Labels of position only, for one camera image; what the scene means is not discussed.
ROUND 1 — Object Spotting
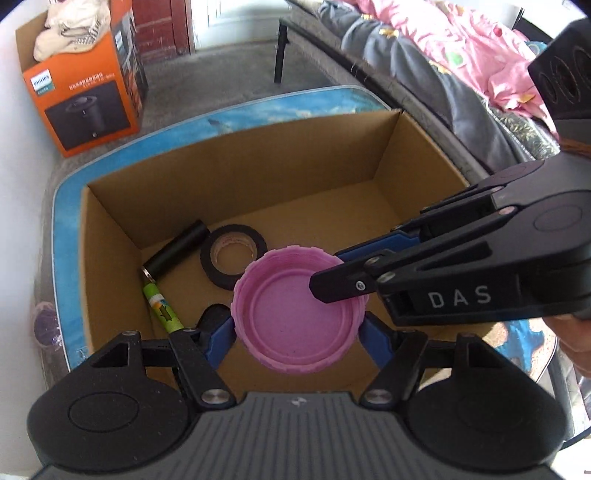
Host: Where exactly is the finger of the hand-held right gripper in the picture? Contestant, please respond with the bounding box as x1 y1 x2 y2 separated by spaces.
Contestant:
336 161 555 264
309 208 532 303

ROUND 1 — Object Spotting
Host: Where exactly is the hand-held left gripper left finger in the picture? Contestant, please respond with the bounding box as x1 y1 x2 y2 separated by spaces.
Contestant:
90 316 237 411

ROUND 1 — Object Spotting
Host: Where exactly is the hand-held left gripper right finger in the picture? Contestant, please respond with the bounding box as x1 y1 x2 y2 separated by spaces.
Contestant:
359 314 497 409

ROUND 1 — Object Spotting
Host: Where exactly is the purple plastic lid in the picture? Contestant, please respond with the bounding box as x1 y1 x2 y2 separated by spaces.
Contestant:
232 246 370 372

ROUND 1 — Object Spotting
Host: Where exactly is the green lip balm stick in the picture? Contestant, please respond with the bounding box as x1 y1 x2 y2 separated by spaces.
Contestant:
142 282 183 335

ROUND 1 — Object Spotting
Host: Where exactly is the black tape roll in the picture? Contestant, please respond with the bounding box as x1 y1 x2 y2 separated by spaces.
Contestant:
200 226 269 291

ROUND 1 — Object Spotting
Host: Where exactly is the black cylindrical tube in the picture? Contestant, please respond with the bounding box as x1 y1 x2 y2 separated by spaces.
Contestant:
142 220 211 281

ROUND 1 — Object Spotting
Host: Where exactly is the brown cardboard box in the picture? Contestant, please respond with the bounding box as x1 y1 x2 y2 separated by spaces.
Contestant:
81 108 472 402

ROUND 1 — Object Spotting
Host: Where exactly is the person's right hand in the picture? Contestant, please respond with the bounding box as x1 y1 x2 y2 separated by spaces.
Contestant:
549 315 591 370

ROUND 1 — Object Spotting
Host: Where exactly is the grey quilt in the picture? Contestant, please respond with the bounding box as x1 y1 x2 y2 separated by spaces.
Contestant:
318 0 559 171

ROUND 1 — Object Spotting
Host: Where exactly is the white door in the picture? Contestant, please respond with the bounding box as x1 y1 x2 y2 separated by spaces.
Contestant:
194 0 282 47

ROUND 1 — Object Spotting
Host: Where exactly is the orange product box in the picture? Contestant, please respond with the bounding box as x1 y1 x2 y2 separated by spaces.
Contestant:
16 0 148 158

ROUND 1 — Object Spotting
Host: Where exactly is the red wooden door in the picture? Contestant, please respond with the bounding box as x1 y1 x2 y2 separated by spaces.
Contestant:
131 0 195 63

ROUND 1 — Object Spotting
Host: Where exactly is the white cloth in box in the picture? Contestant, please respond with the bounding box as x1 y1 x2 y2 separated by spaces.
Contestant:
33 0 112 61

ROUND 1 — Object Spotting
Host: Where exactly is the black bed frame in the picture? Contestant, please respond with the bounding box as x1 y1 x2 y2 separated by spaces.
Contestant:
274 0 490 176

